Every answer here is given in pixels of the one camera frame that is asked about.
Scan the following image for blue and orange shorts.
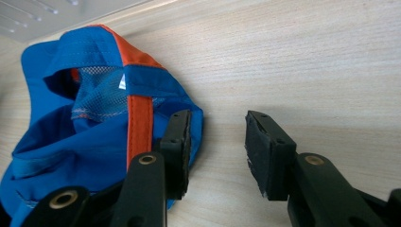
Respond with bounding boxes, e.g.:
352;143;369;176
0;24;204;227

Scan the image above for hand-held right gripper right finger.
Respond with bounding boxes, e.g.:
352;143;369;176
244;110;298;201

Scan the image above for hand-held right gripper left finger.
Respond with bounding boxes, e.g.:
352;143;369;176
153;109;193;201

